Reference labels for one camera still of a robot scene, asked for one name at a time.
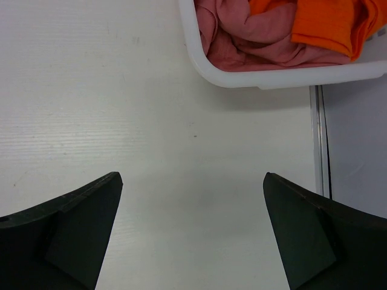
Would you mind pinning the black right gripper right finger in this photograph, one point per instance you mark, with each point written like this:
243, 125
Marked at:
324, 244

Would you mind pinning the dusty pink t shirt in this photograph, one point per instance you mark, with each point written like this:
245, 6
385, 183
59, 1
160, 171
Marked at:
235, 38

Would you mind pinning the aluminium table edge rail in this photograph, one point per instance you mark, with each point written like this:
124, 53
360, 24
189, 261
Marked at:
320, 142

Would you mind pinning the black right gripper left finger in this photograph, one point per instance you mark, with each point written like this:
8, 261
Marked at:
60, 243

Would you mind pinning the white plastic laundry basket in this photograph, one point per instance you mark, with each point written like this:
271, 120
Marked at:
370, 65

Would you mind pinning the orange t shirt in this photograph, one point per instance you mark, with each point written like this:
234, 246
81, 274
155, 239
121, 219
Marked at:
342, 26

